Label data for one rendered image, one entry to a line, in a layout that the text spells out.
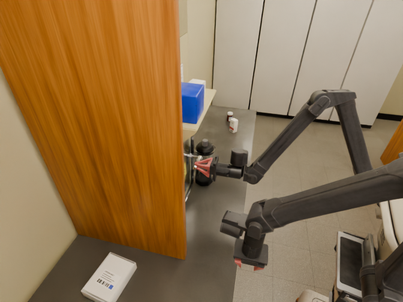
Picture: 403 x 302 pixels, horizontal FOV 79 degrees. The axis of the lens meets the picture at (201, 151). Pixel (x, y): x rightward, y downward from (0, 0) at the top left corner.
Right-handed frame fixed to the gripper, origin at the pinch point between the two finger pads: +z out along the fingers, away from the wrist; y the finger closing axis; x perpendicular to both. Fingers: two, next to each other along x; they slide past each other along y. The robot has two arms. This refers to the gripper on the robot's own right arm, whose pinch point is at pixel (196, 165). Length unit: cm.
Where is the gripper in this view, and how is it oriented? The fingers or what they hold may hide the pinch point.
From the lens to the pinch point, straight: 106.7
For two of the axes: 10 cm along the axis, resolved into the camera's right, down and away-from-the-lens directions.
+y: 0.2, -8.1, -5.9
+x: -2.3, 5.7, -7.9
